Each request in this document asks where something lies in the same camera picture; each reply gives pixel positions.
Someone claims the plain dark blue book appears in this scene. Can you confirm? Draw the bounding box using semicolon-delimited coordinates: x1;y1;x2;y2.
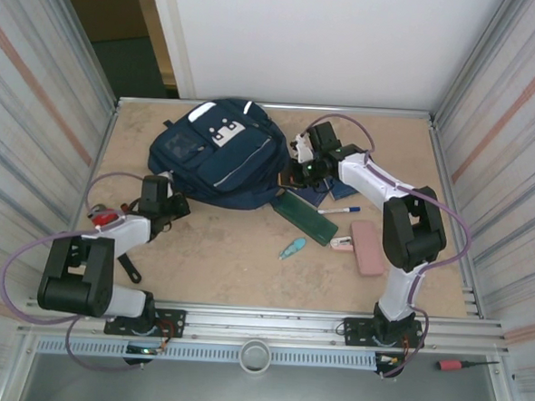
327;176;358;203

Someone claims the green pencil case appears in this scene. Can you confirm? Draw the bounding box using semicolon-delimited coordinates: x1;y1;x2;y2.
271;189;341;248

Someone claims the blue and white marker pen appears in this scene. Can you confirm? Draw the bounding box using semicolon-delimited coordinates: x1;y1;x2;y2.
316;203;362;217

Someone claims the teal correction tape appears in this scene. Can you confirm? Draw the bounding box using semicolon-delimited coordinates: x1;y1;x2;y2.
277;237;308;263

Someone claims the navy blue student backpack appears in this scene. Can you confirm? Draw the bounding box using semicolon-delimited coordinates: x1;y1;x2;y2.
145;93;293;212

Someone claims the small pink and white stapler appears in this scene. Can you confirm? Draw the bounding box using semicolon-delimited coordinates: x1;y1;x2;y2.
329;234;355;252

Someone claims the pink pencil case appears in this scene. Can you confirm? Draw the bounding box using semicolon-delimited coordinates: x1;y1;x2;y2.
346;220;388;278

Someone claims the small circuit board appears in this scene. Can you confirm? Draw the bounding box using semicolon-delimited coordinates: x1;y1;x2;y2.
124;344;162;357
374;352;407;372

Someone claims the white round pipe fitting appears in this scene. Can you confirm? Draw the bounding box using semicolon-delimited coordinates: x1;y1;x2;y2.
238;338;274;374

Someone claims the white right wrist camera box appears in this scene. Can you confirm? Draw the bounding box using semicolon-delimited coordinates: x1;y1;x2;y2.
289;131;319;164

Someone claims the aluminium table edge rail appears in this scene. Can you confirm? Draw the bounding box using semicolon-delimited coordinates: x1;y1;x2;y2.
116;92;435;125

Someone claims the red pipe wrench black handle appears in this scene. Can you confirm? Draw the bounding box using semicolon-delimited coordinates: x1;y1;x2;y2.
83;202;146;285

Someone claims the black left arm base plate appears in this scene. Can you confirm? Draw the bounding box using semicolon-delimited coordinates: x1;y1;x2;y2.
103;304;188;341

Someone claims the aluminium mounting rail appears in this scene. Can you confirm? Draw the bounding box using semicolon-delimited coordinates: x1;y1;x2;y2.
17;289;514;365

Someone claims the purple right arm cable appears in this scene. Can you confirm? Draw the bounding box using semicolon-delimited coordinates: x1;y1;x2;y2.
295;112;482;386

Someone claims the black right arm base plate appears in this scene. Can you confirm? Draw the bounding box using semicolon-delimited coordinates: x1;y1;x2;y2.
340;316;425;353

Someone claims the grey slotted cable duct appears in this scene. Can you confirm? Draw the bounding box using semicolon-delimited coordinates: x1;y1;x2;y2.
34;334;377;376

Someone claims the red handled screwdriver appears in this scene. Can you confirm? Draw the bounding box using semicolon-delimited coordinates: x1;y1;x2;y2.
436;356;502;376

